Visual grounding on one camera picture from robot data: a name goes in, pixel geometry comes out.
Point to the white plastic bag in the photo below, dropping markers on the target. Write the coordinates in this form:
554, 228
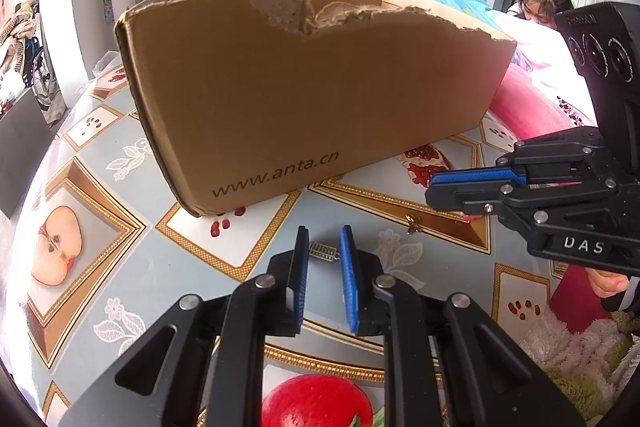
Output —
107, 64

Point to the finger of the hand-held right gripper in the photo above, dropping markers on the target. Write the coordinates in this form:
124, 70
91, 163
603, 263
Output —
470, 199
475, 177

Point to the fruit print tablecloth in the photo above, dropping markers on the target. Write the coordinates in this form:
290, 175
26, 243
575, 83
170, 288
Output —
165, 267

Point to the small abacus charm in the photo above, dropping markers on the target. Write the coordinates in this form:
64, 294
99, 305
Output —
320, 253

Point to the grey cabinet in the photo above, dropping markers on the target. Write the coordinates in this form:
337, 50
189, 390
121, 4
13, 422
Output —
20, 157

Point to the small gold charm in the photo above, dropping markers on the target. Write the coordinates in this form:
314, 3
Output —
412, 224

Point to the brown cardboard box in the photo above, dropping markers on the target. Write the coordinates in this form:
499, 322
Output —
300, 107

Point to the white and green fleece garment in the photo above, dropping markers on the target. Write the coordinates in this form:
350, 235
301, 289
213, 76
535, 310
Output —
560, 347

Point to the pink blanket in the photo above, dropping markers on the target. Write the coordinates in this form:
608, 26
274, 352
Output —
530, 102

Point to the wheelchair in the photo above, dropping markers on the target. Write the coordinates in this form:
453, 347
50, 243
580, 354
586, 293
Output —
42, 72

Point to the person's right hand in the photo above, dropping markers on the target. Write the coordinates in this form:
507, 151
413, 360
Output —
607, 282

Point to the pile of beige clothes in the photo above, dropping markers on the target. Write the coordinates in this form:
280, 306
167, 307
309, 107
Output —
22, 22

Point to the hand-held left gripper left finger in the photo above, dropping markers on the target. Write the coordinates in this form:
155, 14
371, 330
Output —
300, 277

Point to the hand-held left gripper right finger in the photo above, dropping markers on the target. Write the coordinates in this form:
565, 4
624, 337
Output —
350, 277

